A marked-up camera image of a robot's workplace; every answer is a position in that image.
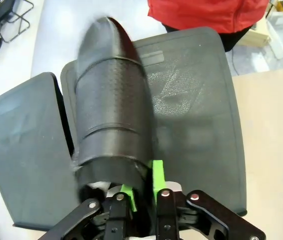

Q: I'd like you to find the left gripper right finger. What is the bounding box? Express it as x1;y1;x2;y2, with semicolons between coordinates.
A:
152;159;267;240

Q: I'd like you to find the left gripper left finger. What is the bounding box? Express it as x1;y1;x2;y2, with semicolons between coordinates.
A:
37;183;139;240

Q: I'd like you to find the black leather shoe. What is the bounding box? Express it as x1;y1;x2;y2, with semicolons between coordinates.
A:
71;16;157;203

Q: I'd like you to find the white paper shoe stuffing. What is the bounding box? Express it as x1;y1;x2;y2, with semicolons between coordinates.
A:
87;181;111;192

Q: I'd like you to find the cardboard box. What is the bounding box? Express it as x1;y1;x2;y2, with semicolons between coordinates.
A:
238;23;270;48

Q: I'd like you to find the person in red jacket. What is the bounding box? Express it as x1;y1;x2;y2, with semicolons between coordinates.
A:
147;0;270;53

